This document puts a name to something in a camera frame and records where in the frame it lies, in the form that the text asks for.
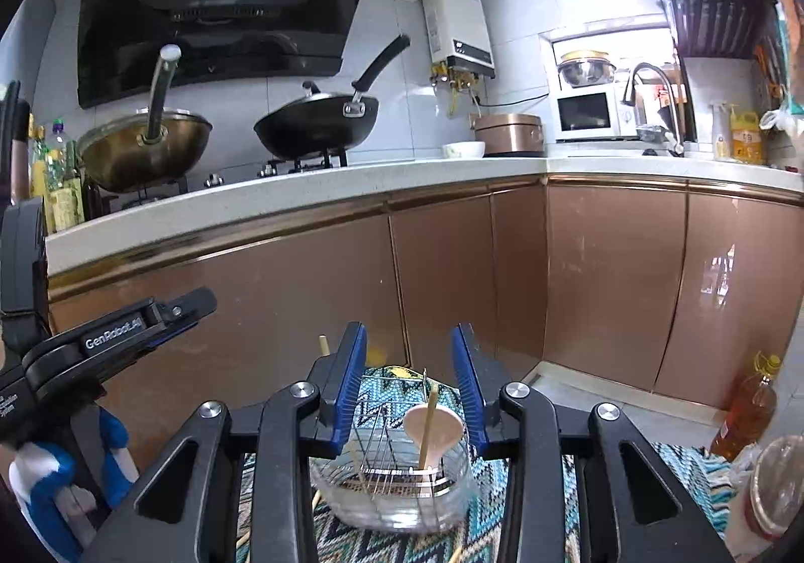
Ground steel saucepan with handle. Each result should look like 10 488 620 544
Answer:
76 45 214 193

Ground steel faucet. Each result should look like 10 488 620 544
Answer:
623 62 687 158

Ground yellow oil bottle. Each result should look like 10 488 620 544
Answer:
730 109 766 166

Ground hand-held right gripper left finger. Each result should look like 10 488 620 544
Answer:
81 321 369 563

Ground white plastic bag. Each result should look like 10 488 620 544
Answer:
759 98 804 172

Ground yellow liquid bottle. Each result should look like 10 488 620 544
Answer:
28 127 51 219

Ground black range hood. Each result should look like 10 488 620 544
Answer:
76 0 385 110

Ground amber oil bottle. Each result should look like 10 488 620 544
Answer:
710 353 783 463

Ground clear plastic container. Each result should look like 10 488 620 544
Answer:
311 412 472 533

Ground black wok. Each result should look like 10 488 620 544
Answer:
254 34 412 160

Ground metal wire rack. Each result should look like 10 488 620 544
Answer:
348 368 454 483

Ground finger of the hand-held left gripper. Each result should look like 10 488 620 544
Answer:
22 287 219 396

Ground black power cable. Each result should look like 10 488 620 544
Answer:
477 92 552 119

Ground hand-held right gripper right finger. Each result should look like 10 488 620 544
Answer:
450 323 733 563

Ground white water heater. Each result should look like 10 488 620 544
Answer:
422 0 497 82

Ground dark sauce bottle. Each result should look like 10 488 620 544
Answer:
81 174 105 219

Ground black dish rack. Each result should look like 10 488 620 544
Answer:
622 0 780 144

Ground white microwave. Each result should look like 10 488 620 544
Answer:
552 82 642 144

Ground brown rice cooker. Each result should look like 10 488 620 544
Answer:
474 112 546 157

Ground white ceramic spoon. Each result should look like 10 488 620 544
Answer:
404 403 466 472

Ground black gas stove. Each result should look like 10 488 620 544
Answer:
119 152 350 212

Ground clear lidded plastic cup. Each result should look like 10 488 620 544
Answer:
722 434 804 561

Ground clear detergent bottle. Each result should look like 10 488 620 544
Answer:
710 102 736 161

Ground zigzag patterned mat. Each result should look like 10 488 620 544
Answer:
235 365 736 563

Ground brown kitchen cabinets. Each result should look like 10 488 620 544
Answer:
47 174 804 476

